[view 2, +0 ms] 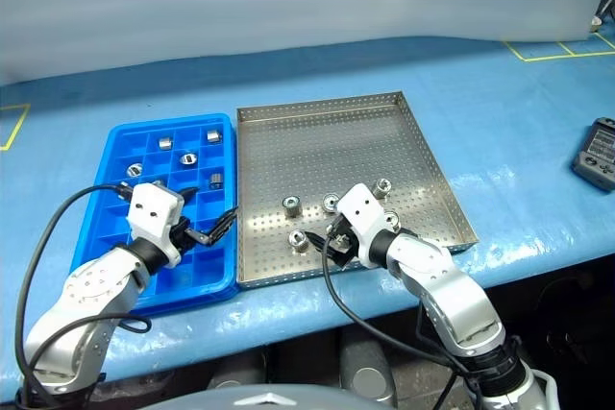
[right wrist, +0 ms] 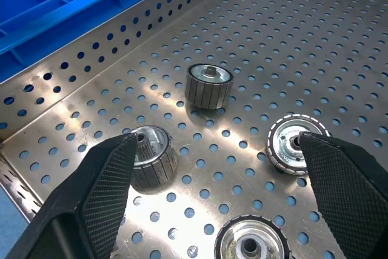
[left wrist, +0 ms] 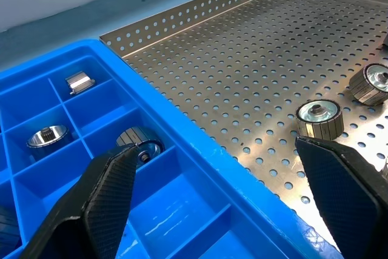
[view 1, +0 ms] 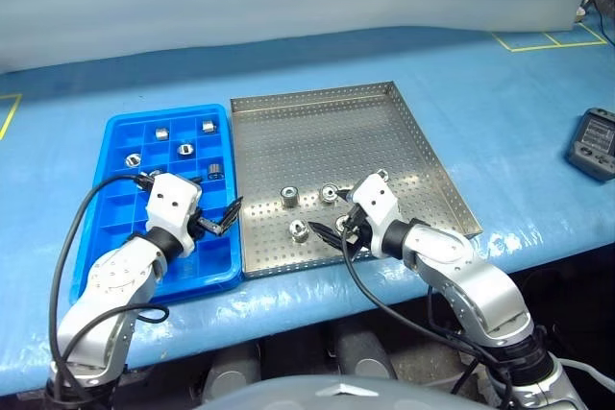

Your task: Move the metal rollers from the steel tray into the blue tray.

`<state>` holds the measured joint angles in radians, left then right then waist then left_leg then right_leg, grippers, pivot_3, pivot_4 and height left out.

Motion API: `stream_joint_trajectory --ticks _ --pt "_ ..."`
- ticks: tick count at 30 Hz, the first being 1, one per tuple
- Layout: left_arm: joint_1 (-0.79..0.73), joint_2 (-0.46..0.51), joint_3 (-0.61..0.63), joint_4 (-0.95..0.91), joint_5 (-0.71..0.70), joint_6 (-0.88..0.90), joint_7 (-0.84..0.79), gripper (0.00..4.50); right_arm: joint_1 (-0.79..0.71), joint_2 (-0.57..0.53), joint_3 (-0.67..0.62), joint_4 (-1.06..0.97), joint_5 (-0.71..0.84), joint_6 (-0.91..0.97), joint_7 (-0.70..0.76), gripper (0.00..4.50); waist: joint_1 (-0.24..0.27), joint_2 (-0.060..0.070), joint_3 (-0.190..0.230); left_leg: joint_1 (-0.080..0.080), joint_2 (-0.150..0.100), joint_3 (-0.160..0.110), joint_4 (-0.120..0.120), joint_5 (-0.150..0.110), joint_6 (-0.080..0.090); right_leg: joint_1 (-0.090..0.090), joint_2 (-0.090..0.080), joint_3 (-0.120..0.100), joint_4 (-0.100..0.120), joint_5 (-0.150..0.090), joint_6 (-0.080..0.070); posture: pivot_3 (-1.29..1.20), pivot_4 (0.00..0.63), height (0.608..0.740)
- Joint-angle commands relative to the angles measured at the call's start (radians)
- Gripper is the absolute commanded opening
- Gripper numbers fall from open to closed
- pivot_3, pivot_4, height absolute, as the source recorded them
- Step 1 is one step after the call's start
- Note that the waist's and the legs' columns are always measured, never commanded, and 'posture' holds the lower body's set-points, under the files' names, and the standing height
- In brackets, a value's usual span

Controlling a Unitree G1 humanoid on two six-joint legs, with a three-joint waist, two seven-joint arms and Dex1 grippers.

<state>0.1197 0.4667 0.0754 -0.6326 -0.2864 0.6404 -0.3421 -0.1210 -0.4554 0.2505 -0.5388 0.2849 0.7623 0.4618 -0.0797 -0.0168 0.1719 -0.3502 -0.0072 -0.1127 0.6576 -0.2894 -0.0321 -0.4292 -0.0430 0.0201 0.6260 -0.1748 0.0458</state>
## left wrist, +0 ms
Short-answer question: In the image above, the perforated metal tray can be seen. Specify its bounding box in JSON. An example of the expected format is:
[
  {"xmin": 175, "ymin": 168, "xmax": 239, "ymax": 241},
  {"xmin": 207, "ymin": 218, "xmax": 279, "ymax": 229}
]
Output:
[{"xmin": 99, "ymin": 0, "xmax": 388, "ymax": 251}]

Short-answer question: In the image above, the blue compartment tray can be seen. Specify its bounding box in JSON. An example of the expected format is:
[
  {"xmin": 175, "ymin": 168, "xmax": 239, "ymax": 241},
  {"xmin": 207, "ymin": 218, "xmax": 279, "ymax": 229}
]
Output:
[{"xmin": 0, "ymin": 39, "xmax": 343, "ymax": 259}]

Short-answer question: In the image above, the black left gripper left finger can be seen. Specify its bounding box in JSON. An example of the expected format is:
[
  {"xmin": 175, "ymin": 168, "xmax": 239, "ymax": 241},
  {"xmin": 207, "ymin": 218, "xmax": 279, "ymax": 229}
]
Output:
[{"xmin": 18, "ymin": 144, "xmax": 140, "ymax": 259}]

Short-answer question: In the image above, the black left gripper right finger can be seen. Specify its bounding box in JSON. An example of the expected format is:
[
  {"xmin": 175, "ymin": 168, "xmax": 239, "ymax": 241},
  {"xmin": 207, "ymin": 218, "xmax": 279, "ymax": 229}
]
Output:
[{"xmin": 294, "ymin": 136, "xmax": 388, "ymax": 259}]

